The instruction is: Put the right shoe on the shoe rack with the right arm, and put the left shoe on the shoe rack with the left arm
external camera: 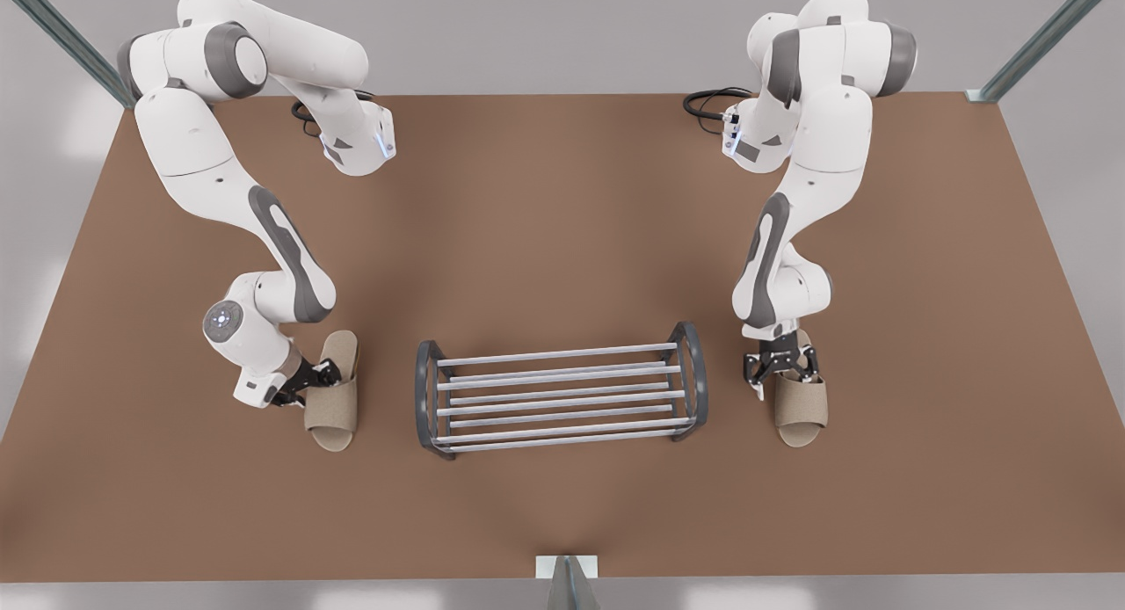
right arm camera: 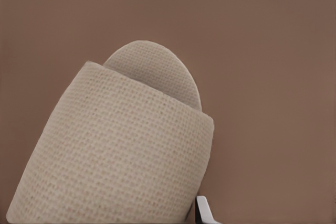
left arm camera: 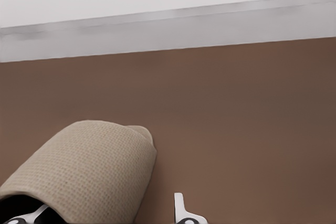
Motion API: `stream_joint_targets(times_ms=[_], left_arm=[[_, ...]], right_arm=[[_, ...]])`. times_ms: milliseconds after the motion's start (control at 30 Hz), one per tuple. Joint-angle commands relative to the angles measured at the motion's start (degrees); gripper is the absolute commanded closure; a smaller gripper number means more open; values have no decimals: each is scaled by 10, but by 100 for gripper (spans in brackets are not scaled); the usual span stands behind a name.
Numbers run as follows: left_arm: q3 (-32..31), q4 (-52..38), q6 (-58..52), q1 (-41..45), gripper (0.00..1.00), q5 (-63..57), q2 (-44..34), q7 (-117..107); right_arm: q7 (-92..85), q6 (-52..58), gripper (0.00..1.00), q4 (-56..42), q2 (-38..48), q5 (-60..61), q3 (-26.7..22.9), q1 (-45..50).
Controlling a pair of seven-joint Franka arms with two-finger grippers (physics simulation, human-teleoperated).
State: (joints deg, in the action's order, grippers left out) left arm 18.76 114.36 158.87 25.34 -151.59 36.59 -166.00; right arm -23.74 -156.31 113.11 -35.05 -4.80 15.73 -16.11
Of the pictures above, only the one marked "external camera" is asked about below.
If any silver frame post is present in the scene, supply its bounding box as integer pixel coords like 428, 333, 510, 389
965, 0, 1125, 104
0, 0, 134, 110
536, 555, 600, 610

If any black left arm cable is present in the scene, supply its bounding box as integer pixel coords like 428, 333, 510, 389
683, 87, 755, 137

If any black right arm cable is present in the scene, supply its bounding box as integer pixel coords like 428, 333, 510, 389
291, 90, 377, 139

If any grey metal shoe rack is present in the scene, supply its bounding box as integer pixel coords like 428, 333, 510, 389
415, 321, 708, 460

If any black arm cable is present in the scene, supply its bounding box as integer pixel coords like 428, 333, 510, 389
291, 90, 377, 139
683, 87, 755, 137

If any beige slipper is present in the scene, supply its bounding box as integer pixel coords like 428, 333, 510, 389
304, 330, 360, 453
773, 329, 830, 448

